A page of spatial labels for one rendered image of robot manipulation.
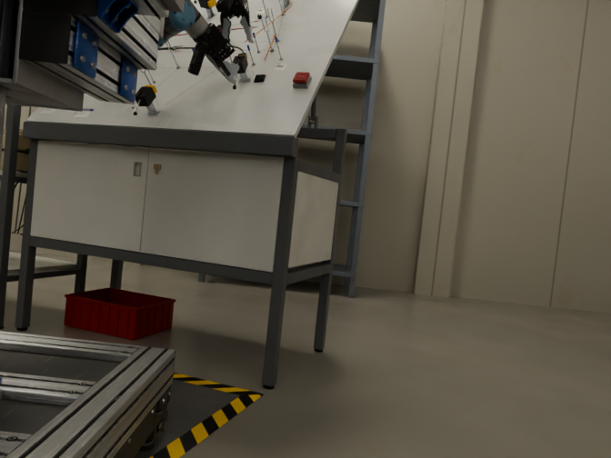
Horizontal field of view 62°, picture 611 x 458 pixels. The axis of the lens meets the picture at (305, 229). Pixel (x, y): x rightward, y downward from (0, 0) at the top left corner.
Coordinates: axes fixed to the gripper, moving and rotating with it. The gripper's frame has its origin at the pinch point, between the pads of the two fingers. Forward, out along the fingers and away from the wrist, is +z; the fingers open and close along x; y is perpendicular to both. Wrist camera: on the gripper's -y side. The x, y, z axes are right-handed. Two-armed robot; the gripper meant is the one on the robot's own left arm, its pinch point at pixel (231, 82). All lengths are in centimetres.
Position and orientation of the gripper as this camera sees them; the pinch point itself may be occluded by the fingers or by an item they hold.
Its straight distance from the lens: 193.1
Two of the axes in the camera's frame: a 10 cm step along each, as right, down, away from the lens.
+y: 7.0, -7.0, 0.9
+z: 5.1, 5.9, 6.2
